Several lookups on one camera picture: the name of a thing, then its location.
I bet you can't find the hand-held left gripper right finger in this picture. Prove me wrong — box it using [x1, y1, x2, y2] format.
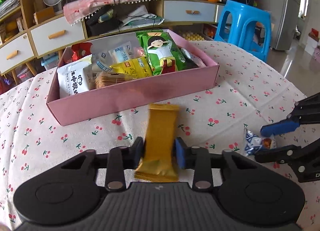
[174, 137, 267, 190]

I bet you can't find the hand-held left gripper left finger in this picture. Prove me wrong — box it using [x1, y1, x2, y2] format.
[56, 137, 146, 190]

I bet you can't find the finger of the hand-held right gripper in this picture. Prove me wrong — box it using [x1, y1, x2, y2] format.
[260, 94, 320, 137]
[254, 138, 320, 164]

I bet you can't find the gold wrapper snack bar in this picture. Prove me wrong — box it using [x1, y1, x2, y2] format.
[134, 103, 181, 182]

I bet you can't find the pink cardboard box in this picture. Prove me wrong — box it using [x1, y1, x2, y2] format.
[46, 29, 218, 126]

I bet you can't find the clear cracker packet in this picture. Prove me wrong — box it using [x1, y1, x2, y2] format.
[94, 70, 133, 89]

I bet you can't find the yellow snack packet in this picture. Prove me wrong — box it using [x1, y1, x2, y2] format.
[109, 56, 153, 80]

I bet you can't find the grey white cookie packet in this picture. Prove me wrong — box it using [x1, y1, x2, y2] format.
[180, 47, 207, 69]

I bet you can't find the white packet black print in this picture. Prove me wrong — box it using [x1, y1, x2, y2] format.
[57, 55, 93, 97]

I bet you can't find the light blue white packet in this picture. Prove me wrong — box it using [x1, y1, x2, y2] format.
[107, 42, 135, 64]

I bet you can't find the green chips packet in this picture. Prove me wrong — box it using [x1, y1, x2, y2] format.
[136, 30, 187, 76]

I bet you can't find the red snack packet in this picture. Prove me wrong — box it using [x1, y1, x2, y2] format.
[71, 42, 93, 62]

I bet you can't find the cherry print tablecloth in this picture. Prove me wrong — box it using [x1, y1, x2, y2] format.
[0, 40, 320, 231]

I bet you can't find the white red cardboard box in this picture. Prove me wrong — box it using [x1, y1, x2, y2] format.
[305, 28, 320, 55]

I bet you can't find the yellow egg tray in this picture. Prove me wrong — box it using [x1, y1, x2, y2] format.
[180, 31, 204, 42]

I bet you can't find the grey refrigerator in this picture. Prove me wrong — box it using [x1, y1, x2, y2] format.
[271, 0, 304, 51]

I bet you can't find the blue plastic stool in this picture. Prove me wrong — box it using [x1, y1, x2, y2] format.
[214, 0, 272, 62]

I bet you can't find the blue lid storage bin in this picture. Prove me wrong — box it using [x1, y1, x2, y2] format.
[41, 52, 60, 71]

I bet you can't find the black storage box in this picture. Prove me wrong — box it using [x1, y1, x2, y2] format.
[84, 6, 123, 37]

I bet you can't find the pile of papers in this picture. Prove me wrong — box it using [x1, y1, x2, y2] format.
[119, 4, 165, 31]

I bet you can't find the light blue drawer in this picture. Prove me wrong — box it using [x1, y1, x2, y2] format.
[163, 0, 217, 23]

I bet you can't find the small wooden box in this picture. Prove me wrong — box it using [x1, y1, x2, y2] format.
[33, 6, 55, 25]

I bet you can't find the wooden cabinet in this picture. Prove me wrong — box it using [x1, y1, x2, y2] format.
[0, 0, 225, 84]

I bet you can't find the stack of papers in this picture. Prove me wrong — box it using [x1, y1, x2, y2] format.
[0, 0, 20, 19]

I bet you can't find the white drawer wooden handle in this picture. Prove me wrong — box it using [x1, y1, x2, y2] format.
[30, 14, 87, 57]
[0, 32, 35, 75]

